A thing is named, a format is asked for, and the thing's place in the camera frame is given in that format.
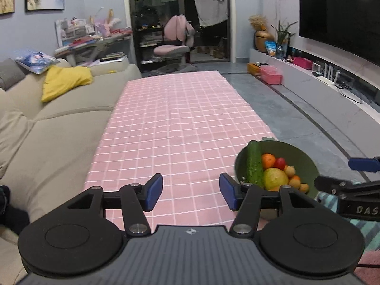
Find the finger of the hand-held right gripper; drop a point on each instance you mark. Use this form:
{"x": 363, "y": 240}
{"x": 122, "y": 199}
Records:
{"x": 362, "y": 164}
{"x": 335, "y": 185}

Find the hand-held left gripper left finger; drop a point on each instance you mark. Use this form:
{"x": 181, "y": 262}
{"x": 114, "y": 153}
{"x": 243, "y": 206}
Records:
{"x": 153, "y": 191}

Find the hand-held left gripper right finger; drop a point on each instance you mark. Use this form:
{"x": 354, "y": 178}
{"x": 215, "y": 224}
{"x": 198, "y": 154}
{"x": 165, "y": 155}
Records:
{"x": 228, "y": 191}

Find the small brown longan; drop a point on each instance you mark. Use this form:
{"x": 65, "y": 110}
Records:
{"x": 289, "y": 170}
{"x": 303, "y": 187}

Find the green cucumber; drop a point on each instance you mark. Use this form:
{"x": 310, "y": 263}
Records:
{"x": 254, "y": 166}

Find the green colander bowl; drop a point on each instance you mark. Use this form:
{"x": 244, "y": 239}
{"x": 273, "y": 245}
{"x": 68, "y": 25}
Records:
{"x": 299, "y": 157}

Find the large yellow green citrus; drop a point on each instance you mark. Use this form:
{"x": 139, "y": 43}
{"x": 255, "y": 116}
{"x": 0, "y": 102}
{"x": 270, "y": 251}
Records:
{"x": 275, "y": 178}

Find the small red cherry tomato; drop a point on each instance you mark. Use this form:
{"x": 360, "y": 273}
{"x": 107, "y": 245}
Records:
{"x": 280, "y": 163}

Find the pink fluffy rug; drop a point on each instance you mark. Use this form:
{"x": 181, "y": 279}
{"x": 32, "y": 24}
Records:
{"x": 371, "y": 276}

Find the pink checkered tablecloth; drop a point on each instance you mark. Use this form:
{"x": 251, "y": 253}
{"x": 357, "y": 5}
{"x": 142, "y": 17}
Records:
{"x": 178, "y": 118}

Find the white marble television console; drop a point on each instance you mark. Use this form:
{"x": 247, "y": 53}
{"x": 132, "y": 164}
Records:
{"x": 311, "y": 101}

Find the white router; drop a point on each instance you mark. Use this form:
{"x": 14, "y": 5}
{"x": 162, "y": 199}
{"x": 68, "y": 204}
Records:
{"x": 331, "y": 78}

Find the small white device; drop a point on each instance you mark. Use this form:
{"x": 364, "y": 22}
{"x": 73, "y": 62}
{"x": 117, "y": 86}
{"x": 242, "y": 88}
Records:
{"x": 316, "y": 69}

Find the beige sofa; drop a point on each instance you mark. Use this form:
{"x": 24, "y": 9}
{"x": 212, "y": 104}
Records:
{"x": 59, "y": 142}

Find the magenta box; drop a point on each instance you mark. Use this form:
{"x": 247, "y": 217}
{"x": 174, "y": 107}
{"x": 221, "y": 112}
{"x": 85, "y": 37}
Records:
{"x": 302, "y": 63}

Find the pink storage box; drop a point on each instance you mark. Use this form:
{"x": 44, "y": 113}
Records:
{"x": 271, "y": 75}

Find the orange box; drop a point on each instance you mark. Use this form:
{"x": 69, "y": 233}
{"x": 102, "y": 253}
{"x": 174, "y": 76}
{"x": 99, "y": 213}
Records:
{"x": 253, "y": 69}

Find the blue glass vase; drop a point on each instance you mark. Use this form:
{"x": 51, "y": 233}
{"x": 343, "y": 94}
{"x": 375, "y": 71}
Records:
{"x": 280, "y": 52}

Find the yellow pillow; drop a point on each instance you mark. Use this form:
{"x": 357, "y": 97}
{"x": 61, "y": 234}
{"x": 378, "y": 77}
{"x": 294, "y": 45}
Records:
{"x": 66, "y": 80}

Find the dark cloth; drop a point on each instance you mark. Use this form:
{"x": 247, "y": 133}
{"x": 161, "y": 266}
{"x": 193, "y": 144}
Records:
{"x": 13, "y": 210}

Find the blue snack bag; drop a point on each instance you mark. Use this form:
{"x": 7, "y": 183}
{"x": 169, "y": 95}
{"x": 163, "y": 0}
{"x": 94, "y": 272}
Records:
{"x": 270, "y": 49}

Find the black flat television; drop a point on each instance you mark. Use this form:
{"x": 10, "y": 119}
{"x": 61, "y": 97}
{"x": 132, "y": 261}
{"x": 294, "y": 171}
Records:
{"x": 341, "y": 17}

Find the beige cushion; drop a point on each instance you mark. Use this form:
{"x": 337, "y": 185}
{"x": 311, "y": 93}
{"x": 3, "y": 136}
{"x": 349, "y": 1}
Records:
{"x": 13, "y": 139}

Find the green leafy plant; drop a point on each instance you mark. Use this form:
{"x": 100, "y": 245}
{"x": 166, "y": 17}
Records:
{"x": 283, "y": 34}

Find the gold round vase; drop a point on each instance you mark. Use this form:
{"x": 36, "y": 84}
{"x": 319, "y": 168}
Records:
{"x": 264, "y": 40}

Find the pink office chair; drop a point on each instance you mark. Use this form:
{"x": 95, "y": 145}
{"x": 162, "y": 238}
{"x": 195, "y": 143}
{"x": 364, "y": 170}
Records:
{"x": 175, "y": 35}

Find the cluttered study desk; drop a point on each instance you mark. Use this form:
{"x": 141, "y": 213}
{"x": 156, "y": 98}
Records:
{"x": 89, "y": 35}

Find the black shelf cabinet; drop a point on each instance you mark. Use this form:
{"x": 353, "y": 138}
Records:
{"x": 147, "y": 20}

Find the dried grass bunch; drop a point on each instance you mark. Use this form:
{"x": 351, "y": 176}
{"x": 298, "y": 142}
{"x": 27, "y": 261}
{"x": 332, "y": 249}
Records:
{"x": 258, "y": 22}

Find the blue printed pillow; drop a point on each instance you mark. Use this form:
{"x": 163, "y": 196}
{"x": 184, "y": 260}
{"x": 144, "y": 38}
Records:
{"x": 37, "y": 61}

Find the grey cushion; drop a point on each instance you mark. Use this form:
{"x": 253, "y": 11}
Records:
{"x": 10, "y": 74}

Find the hanging white towel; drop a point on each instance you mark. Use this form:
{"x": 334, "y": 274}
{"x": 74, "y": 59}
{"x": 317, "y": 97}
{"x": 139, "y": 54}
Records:
{"x": 209, "y": 3}

